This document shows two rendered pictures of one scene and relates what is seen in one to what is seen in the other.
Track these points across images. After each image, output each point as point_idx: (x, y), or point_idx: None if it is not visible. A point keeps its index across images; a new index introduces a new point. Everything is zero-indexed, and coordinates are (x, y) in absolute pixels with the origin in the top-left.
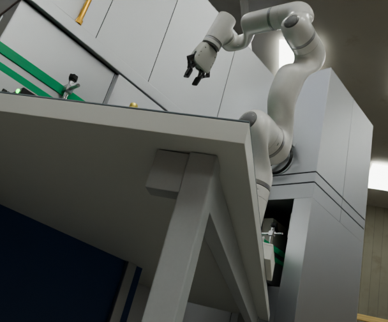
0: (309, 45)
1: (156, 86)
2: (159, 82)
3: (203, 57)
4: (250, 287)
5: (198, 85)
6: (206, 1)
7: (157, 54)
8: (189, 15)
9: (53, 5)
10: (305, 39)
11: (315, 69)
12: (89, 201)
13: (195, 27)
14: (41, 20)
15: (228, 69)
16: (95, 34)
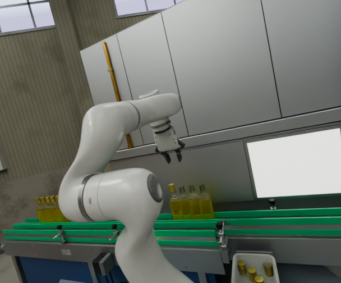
0: (99, 220)
1: (196, 130)
2: (196, 124)
3: (162, 144)
4: None
5: (233, 87)
6: (191, 0)
7: (182, 106)
8: (185, 39)
9: (116, 153)
10: (86, 222)
11: (137, 240)
12: None
13: (197, 41)
14: (120, 163)
15: (262, 26)
16: (141, 141)
